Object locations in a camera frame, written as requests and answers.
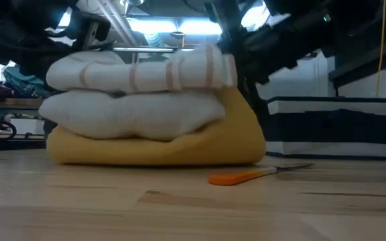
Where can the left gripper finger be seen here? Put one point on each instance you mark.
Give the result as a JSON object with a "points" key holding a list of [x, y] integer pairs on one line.
{"points": [[42, 75]]}

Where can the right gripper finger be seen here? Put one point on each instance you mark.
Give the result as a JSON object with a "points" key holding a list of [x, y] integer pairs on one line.
{"points": [[255, 103], [243, 57]]}

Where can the orange towel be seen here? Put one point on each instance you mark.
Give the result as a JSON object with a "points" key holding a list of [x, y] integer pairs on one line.
{"points": [[233, 140]]}

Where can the blue fabric bin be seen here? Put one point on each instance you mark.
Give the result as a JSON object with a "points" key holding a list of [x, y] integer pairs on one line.
{"points": [[330, 127]]}

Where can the white waffle-weave towel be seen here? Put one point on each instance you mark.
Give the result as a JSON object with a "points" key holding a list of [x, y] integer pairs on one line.
{"points": [[129, 114]]}

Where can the white red-checked towel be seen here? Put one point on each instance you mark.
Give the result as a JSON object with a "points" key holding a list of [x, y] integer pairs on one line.
{"points": [[146, 73]]}

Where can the teal cloth pile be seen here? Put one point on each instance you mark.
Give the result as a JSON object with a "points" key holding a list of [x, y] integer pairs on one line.
{"points": [[22, 83]]}

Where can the wooden-top rolling workbench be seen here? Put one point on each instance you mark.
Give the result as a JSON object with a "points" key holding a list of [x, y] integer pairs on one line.
{"points": [[12, 102]]}

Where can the long linear ceiling light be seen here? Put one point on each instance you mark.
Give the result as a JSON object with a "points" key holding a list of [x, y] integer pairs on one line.
{"points": [[142, 49]]}

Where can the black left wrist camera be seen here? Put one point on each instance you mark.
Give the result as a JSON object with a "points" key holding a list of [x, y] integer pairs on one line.
{"points": [[90, 28]]}

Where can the silver ceiling air duct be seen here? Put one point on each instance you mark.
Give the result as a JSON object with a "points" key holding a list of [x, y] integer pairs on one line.
{"points": [[116, 20]]}

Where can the black aluminium rig frame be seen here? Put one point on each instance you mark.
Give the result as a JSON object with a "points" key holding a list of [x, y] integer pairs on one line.
{"points": [[12, 143]]}

